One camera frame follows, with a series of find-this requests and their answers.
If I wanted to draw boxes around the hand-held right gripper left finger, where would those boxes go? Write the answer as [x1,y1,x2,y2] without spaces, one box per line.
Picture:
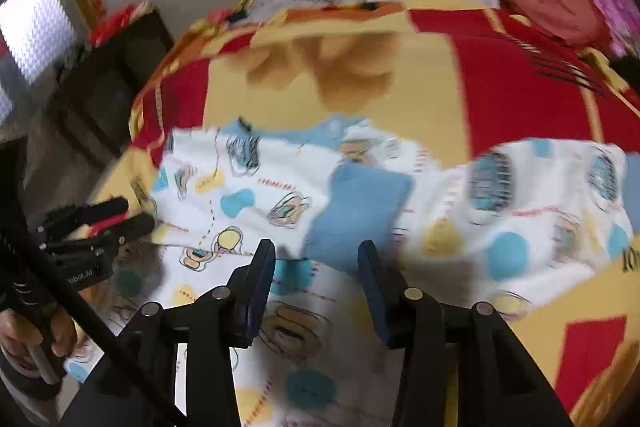
[60,238,277,427]

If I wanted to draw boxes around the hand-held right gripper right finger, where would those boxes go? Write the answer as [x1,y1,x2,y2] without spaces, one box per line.
[357,240,575,427]

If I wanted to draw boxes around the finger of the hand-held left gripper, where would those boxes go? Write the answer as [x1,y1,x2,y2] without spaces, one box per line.
[37,197,130,234]
[40,213,157,259]

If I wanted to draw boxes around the white cartoon-print baby garment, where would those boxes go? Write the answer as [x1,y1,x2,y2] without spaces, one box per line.
[65,116,637,427]

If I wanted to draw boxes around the person's left hand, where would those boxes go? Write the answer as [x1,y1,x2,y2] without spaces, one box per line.
[0,307,80,375]

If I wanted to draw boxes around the dark wooden cabinet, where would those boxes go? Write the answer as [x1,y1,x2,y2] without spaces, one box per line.
[50,7,176,158]

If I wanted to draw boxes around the red bag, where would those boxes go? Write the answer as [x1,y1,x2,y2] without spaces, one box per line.
[89,4,151,48]

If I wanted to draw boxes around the barred window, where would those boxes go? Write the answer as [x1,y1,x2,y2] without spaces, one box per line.
[0,0,81,122]

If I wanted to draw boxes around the red yellow printed blanket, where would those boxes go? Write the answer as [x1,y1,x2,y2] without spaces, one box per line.
[85,0,640,427]

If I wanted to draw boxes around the black cable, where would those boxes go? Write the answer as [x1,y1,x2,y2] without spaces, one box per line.
[0,224,190,427]

